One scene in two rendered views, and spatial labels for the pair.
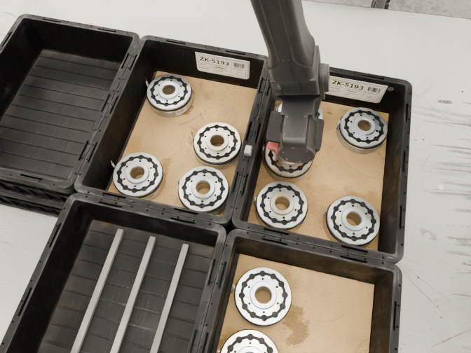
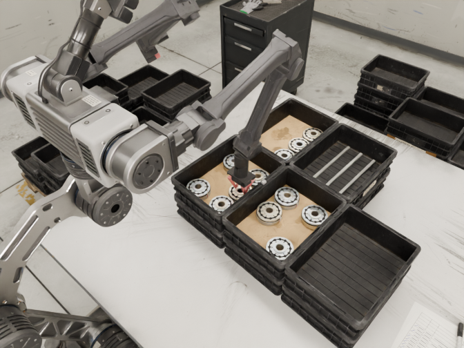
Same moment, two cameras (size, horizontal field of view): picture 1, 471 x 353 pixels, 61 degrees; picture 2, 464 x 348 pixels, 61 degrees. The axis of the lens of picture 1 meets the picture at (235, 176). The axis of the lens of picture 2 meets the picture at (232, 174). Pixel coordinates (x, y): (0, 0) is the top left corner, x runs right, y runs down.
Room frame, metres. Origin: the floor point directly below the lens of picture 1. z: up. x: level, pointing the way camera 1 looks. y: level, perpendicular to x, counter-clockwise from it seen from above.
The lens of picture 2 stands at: (1.38, 0.42, 2.08)
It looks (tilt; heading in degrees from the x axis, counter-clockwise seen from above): 45 degrees down; 211
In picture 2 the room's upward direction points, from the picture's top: 1 degrees counter-clockwise
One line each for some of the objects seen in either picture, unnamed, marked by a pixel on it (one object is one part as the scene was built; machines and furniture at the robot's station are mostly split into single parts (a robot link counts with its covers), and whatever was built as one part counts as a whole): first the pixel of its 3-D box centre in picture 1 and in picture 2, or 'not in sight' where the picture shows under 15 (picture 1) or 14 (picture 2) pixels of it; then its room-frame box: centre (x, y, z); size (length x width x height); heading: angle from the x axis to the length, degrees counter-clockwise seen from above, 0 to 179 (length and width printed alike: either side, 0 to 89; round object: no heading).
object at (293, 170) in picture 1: (288, 155); (240, 191); (0.41, -0.11, 0.86); 0.10 x 0.10 x 0.01
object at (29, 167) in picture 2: not in sight; (55, 158); (0.31, -1.62, 0.26); 0.40 x 0.30 x 0.23; 170
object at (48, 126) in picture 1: (55, 108); (350, 266); (0.54, 0.40, 0.87); 0.40 x 0.30 x 0.11; 166
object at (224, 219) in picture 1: (181, 120); (284, 211); (0.46, 0.11, 0.92); 0.40 x 0.30 x 0.02; 166
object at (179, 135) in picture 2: not in sight; (172, 140); (0.81, -0.09, 1.45); 0.09 x 0.08 x 0.12; 80
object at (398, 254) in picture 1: (328, 150); (228, 172); (0.39, -0.18, 0.92); 0.40 x 0.30 x 0.02; 166
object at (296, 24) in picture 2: not in sight; (265, 55); (-1.34, -0.86, 0.45); 0.60 x 0.45 x 0.90; 170
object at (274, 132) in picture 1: (296, 124); (241, 170); (0.41, -0.11, 0.98); 0.10 x 0.07 x 0.07; 78
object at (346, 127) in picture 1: (363, 127); (198, 187); (0.48, -0.28, 0.86); 0.10 x 0.10 x 0.01
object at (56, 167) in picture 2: not in sight; (85, 174); (0.38, -1.22, 0.37); 0.40 x 0.30 x 0.45; 170
